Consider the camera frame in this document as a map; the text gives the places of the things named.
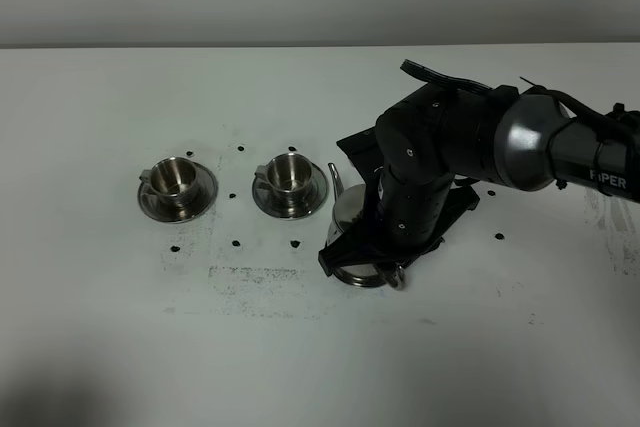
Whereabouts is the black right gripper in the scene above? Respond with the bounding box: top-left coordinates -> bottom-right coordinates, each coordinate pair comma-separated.
318,84 -> 505,277

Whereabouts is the stainless steel teapot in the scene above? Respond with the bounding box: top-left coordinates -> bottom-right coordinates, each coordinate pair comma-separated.
326,162 -> 405,290

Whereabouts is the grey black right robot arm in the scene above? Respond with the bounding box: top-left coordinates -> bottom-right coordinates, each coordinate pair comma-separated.
319,84 -> 639,276

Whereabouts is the steel saucer under right cup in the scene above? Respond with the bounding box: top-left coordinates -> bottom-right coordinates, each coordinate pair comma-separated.
251,164 -> 329,220

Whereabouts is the steel saucer under cup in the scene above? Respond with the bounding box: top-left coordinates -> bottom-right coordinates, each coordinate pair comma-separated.
137,157 -> 218,223
251,164 -> 329,220

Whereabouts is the steel right teacup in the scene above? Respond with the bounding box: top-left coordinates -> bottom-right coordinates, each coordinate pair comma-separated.
254,152 -> 313,205

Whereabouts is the steel teacup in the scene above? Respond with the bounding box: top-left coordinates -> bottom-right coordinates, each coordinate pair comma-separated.
254,152 -> 313,205
139,157 -> 200,208

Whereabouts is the steel saucer under left cup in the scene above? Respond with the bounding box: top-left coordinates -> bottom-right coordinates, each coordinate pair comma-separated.
137,157 -> 218,223

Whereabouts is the steel left teacup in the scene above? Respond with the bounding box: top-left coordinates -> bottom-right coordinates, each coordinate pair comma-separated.
139,157 -> 200,208

